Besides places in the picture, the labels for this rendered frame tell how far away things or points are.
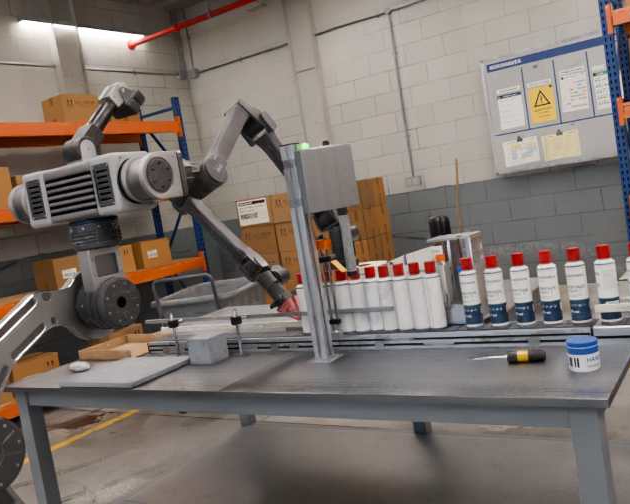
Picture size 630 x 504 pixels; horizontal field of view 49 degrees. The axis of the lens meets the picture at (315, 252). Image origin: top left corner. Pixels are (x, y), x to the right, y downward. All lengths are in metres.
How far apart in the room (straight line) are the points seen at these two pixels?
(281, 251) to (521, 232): 2.21
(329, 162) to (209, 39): 6.38
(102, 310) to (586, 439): 1.24
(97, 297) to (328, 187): 0.73
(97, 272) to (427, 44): 5.31
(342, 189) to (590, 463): 1.02
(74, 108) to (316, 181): 4.49
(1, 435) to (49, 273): 4.39
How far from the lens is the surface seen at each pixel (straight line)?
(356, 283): 2.21
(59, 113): 6.38
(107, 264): 2.03
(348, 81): 7.28
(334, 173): 2.11
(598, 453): 1.65
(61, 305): 2.02
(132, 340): 3.14
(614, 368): 1.77
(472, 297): 2.06
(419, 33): 6.96
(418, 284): 2.12
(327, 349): 2.16
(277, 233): 5.97
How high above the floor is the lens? 1.34
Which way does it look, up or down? 5 degrees down
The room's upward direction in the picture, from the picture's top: 9 degrees counter-clockwise
